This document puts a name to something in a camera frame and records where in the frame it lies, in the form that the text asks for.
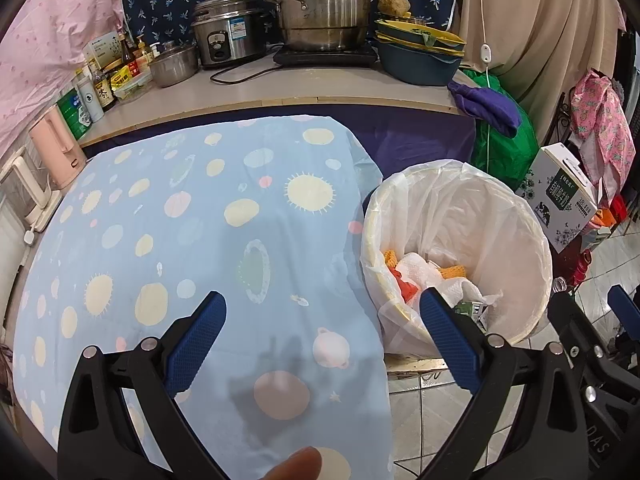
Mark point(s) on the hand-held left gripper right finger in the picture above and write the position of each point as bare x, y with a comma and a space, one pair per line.
450, 345

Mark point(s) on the dark purple sheet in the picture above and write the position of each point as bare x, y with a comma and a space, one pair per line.
415, 140

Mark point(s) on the dark green drink carton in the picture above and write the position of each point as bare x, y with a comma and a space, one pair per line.
470, 310

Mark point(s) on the white paper tissue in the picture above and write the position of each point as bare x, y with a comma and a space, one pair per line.
425, 270

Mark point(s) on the white cardboard box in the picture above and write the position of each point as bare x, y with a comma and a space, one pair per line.
102, 50

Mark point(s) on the pink electric kettle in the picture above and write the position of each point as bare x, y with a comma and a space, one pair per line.
55, 150

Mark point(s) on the navy printed cloth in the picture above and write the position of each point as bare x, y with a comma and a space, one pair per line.
165, 0

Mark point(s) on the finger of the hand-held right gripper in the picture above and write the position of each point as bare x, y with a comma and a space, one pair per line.
570, 320
622, 302

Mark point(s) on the beige curtain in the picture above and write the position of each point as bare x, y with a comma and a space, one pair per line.
540, 25

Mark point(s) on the small steel lidded pot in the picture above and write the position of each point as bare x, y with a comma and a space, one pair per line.
172, 65

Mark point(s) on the dark glass bottle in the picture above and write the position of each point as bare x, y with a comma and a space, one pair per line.
127, 52

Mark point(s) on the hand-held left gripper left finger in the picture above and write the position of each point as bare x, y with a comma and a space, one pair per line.
197, 340

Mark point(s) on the clear plastic bottle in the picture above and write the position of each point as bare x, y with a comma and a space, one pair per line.
560, 285

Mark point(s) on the dark sauce bottle white label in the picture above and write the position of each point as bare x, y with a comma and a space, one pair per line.
102, 92

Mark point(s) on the green bag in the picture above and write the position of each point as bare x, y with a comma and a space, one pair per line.
505, 155

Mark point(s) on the black metal rack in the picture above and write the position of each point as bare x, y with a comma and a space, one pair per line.
562, 115

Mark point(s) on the brown loofah sponge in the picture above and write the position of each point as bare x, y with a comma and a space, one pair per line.
394, 4

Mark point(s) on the yellow condiment bottle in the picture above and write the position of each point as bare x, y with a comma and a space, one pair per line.
144, 55

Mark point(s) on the blue planet print tablecloth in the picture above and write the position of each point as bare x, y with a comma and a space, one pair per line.
200, 210

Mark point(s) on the black induction cooker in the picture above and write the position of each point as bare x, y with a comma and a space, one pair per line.
325, 57

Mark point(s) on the white bin with liner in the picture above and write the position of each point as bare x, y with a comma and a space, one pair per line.
475, 210

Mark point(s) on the stacked steel steamer pot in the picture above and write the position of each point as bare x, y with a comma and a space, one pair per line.
320, 10

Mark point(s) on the pink floral cloth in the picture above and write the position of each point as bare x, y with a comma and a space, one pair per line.
600, 125

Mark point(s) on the dark blue basin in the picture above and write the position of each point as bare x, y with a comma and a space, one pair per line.
415, 67

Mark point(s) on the white glass kettle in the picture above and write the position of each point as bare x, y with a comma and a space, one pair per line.
30, 195

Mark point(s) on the long orange foam net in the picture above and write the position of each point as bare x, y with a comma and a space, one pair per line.
452, 272

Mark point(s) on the purple cloth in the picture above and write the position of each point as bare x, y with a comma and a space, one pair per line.
487, 105

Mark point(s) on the clear plastic food container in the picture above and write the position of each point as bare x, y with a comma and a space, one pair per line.
130, 85

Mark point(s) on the wooden stool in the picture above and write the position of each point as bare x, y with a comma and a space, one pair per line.
415, 364

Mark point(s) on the white power plug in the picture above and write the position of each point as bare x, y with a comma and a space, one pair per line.
30, 237

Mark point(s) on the steel rice cooker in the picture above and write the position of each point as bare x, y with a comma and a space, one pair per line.
230, 35

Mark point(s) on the green can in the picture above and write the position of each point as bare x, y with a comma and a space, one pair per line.
72, 112

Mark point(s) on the pink dotted curtain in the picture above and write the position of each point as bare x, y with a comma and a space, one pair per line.
50, 35

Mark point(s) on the white milk box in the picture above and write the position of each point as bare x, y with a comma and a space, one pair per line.
560, 195

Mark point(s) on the red plastic bag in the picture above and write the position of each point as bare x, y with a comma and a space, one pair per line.
405, 285

